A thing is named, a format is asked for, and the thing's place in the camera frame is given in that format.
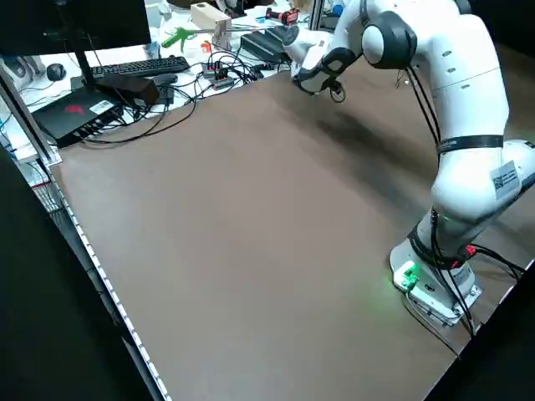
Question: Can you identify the grey usb hub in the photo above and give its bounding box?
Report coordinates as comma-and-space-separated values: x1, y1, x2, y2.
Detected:
201, 61, 236, 89

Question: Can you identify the black power adapter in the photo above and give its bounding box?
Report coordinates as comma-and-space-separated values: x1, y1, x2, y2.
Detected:
155, 83, 176, 106

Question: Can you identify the dark brown box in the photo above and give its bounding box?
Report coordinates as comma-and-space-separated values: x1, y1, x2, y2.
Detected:
94, 74, 161, 109

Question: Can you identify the red and black tool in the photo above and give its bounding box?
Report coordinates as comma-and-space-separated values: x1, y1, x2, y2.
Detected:
263, 7, 300, 25

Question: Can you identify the black keyboard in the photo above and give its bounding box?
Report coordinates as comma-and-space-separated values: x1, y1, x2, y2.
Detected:
89, 55, 191, 79

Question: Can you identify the green caulking gun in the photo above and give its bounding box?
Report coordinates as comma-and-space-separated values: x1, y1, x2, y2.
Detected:
160, 23, 293, 48

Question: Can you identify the light wooden block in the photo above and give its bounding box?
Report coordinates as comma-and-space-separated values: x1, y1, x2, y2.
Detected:
190, 3, 233, 50

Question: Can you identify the black box with red logo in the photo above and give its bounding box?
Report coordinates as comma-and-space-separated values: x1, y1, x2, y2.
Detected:
31, 88, 126, 150

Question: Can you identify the dark computer mouse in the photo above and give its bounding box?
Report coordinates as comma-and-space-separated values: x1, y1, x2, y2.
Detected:
45, 62, 67, 82

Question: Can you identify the black computer monitor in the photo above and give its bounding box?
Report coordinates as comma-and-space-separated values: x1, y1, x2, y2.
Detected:
0, 0, 152, 97

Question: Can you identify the aluminium table edge rail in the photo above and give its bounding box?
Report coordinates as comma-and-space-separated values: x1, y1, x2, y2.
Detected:
48, 163, 171, 401

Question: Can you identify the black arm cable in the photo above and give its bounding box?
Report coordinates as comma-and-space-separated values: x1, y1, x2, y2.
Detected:
395, 66, 480, 339

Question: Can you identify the aluminium profile post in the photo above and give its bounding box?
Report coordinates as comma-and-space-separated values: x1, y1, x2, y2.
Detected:
308, 0, 326, 31
0, 65, 63, 165

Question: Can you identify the black base cable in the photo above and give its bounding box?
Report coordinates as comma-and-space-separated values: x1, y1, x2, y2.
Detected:
466, 245, 526, 279

